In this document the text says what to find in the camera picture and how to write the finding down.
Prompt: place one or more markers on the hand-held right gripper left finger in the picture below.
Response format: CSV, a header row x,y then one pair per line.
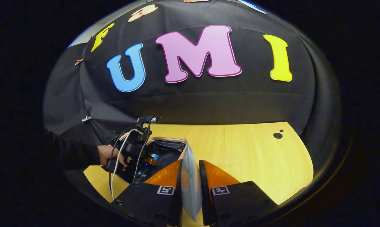
x,y
146,201

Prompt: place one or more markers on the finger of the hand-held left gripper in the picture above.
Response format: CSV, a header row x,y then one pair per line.
x,y
151,161

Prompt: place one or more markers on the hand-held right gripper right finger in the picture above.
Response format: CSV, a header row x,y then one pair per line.
x,y
205,195

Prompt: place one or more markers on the blue skin care bottle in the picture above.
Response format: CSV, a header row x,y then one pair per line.
x,y
144,170

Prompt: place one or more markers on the silver skin care sachet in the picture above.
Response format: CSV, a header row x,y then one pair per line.
x,y
191,183

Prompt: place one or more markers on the pink suitcase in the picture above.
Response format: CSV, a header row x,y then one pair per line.
x,y
169,150

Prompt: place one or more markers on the silver cloth clip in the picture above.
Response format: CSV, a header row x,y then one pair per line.
x,y
86,118

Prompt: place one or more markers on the black backdrop cloth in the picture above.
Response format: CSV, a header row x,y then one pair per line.
x,y
209,101

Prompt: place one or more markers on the black table grommet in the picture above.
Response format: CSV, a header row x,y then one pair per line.
x,y
277,135

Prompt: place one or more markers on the copper cloth clip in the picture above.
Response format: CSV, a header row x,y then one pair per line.
x,y
79,61

